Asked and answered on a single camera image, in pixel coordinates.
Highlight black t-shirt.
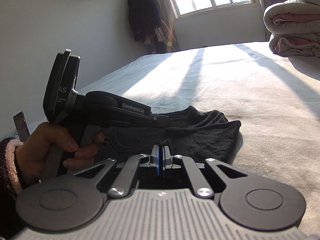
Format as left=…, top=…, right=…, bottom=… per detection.
left=94, top=106, right=241, bottom=163

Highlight left forearm fuzzy sleeve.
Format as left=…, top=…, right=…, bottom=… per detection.
left=0, top=136, right=26, bottom=238

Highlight hanging dark clothes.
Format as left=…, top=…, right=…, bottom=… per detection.
left=127, top=0, right=176, bottom=47

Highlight person's left hand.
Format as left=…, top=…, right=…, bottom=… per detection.
left=15, top=121, right=106, bottom=188

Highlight black smartphone on stand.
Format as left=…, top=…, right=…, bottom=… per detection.
left=13, top=112, right=30, bottom=142

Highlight grey window curtain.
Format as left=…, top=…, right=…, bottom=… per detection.
left=153, top=0, right=178, bottom=52

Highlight grey bed sheet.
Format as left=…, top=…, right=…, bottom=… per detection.
left=80, top=42, right=319, bottom=234

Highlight folded beige pink quilt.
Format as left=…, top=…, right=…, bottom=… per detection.
left=264, top=0, right=319, bottom=57

